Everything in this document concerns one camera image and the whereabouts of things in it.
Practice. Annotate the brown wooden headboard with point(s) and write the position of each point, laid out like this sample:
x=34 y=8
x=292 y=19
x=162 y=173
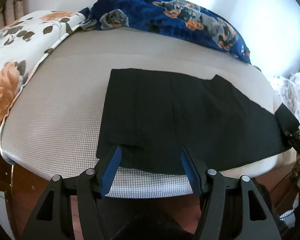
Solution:
x=12 y=10

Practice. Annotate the white floral pillow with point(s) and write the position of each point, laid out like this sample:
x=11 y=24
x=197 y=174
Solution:
x=26 y=43

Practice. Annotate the black pants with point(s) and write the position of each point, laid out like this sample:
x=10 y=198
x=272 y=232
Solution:
x=153 y=115

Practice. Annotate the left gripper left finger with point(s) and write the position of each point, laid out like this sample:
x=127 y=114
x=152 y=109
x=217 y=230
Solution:
x=106 y=170

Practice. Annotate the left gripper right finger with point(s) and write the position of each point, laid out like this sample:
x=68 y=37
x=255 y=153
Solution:
x=195 y=170

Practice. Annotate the white patterned cloth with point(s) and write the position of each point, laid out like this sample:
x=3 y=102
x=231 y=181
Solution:
x=288 y=89

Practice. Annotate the grey woven mattress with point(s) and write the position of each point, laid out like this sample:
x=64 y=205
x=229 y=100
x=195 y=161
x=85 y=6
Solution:
x=54 y=125

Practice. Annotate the blue dog-print blanket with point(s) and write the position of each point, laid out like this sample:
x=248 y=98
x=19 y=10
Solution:
x=175 y=18

